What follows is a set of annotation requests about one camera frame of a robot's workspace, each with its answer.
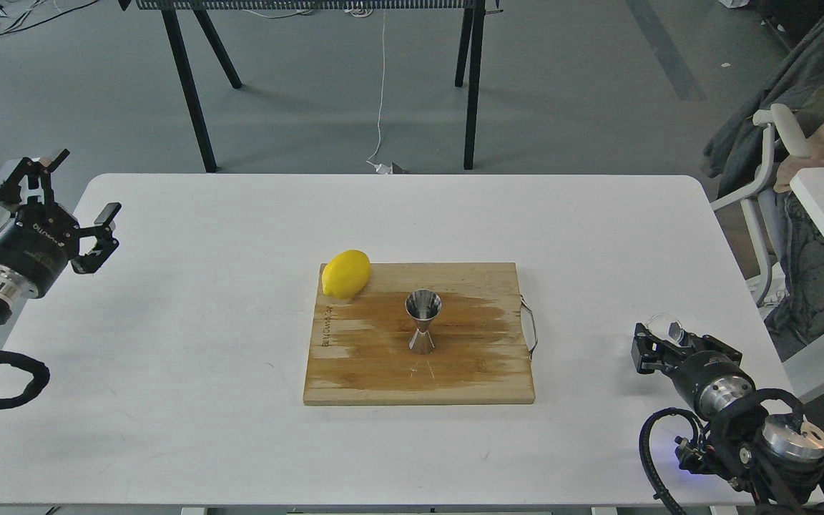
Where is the small clear glass cup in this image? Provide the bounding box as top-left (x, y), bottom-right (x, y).
top-left (645, 313), bottom-right (687, 347)

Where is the white hanging cable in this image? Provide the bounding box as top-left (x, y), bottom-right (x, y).
top-left (366, 9), bottom-right (407, 175)

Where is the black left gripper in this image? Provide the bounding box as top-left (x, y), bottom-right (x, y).
top-left (0, 149), bottom-right (122, 299)

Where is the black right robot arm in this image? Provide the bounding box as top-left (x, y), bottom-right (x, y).
top-left (631, 320), bottom-right (824, 514)

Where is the black metal table frame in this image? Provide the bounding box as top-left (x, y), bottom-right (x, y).
top-left (119, 1), bottom-right (503, 173)

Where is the steel jigger measuring cup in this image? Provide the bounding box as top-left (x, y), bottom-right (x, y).
top-left (405, 289), bottom-right (443, 355)

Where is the dark grey jacket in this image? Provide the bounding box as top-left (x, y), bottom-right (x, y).
top-left (701, 16), bottom-right (824, 197)

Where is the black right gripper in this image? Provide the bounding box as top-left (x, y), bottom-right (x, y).
top-left (632, 323), bottom-right (755, 421)

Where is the person in beige shirt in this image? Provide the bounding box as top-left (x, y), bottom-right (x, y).
top-left (765, 123), bottom-right (824, 361)

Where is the wooden cutting board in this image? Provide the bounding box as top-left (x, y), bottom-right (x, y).
top-left (302, 262), bottom-right (535, 406)

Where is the yellow lemon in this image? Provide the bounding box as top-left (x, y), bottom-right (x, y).
top-left (320, 249), bottom-right (371, 300)

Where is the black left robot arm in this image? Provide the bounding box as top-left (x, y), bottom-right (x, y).
top-left (0, 149), bottom-right (121, 410)

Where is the white office chair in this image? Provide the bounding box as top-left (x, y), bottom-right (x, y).
top-left (710, 102), bottom-right (811, 308)

